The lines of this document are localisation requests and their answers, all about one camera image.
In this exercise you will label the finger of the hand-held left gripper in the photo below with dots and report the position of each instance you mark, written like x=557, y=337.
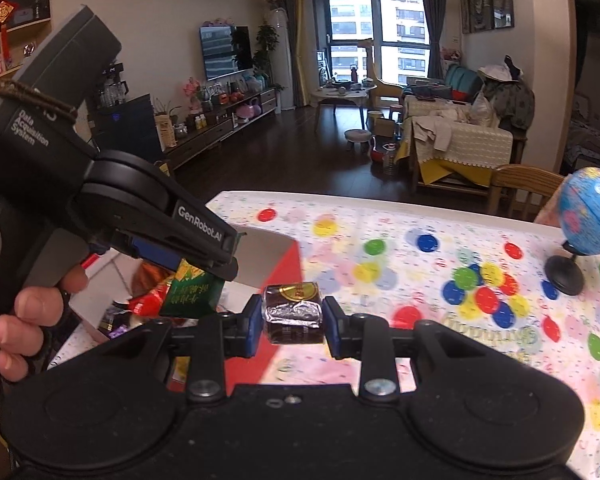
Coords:
x=155, y=255
x=220, y=267

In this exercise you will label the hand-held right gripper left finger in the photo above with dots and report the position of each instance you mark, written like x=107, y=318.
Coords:
x=254, y=331

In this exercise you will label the chocolate brownie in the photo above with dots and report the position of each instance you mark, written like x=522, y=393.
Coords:
x=292, y=320

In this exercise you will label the pile of clothes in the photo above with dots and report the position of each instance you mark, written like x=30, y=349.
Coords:
x=505, y=95

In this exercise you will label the long television cabinet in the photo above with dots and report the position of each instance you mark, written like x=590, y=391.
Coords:
x=220, y=125

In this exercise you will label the tall green plant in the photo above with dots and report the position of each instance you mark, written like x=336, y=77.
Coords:
x=266, y=50

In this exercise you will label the small round stool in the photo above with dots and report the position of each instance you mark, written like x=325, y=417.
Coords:
x=359, y=136

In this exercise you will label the red knot ornament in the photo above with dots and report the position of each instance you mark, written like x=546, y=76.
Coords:
x=2, y=12

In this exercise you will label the sofa with cream cover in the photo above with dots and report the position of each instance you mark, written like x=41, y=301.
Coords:
x=480, y=145

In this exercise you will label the coffee machine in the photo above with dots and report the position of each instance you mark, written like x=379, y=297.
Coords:
x=112, y=85

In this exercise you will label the grey window curtain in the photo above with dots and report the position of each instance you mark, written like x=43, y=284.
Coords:
x=432, y=25
x=297, y=40

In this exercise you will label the yellow carton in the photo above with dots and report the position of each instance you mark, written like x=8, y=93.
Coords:
x=165, y=132

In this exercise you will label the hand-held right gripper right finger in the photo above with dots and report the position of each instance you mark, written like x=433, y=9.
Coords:
x=332, y=331

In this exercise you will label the flat screen television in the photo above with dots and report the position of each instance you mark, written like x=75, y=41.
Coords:
x=225, y=52

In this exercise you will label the round coffee table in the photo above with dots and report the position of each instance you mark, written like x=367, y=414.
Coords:
x=342, y=95

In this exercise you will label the green snack packet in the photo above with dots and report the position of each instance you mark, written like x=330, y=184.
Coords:
x=190, y=292

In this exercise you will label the wooden chair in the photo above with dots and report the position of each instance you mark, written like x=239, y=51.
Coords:
x=525, y=180

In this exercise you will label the white standing air conditioner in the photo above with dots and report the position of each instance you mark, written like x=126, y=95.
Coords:
x=281, y=60

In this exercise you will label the dark cabinet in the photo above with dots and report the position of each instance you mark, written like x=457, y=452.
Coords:
x=130, y=125

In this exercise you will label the teal armchair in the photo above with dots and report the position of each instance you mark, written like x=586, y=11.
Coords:
x=462, y=82

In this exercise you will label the large window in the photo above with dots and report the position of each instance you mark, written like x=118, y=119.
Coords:
x=375, y=35

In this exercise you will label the small blue globe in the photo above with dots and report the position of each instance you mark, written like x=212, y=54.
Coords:
x=590, y=210

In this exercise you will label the person's left hand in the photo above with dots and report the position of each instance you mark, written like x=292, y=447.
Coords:
x=30, y=312

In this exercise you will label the white and red cardboard box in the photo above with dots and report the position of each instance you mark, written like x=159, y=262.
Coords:
x=285, y=270

